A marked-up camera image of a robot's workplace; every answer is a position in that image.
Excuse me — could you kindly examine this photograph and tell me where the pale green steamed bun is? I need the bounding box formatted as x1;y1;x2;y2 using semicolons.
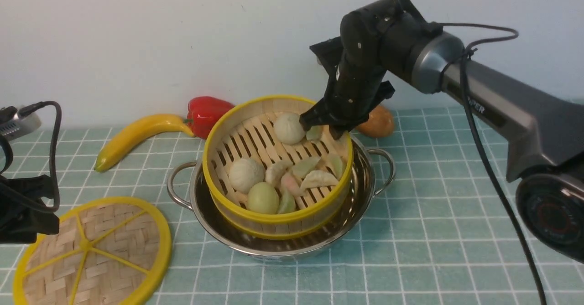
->
246;182;280;214

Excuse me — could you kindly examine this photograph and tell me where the stainless steel pot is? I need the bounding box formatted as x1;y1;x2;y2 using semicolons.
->
167;134;396;258

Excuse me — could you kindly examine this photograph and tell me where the white steamed bun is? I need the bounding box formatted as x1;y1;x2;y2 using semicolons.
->
228;158;265;194
273;113;306;145

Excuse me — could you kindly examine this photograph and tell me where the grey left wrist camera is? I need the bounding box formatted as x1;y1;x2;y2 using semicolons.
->
0;105;42;142

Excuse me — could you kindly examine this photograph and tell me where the yellow rimmed bamboo steamer basket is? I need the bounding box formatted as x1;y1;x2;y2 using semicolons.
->
201;96;354;240

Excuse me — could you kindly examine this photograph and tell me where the woven bamboo steamer lid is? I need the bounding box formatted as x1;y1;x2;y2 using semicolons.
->
12;197;172;305

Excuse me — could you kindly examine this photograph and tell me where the white dumpling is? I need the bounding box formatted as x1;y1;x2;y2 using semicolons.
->
300;170;339;190
265;160;293;187

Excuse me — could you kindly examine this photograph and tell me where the brown potato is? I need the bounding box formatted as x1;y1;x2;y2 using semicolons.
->
356;105;396;138

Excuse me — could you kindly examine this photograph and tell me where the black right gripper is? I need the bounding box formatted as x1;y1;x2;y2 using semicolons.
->
299;0;396;140

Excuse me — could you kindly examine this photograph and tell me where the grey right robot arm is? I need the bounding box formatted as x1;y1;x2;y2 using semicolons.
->
301;0;584;262

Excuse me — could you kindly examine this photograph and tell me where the yellow banana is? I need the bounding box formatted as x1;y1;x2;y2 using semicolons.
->
94;114;194;172

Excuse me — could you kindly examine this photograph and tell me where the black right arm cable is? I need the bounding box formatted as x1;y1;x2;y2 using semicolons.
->
381;0;548;305

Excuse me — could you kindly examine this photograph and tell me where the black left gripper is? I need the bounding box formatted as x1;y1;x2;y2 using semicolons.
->
0;175;60;243

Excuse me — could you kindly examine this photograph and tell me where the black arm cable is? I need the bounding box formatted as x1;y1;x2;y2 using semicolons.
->
0;101;63;213
381;0;548;305

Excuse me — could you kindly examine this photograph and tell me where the pink dumpling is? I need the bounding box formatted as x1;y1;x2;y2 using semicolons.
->
280;172;305;198

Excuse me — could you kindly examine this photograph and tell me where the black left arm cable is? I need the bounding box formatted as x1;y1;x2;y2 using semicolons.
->
0;101;63;213

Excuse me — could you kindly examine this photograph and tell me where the pale green dumpling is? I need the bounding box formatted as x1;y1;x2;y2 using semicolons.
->
292;157;321;180
276;189;296;214

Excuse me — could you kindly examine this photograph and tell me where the red bell pepper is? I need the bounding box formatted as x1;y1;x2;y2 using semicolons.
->
184;97;235;140

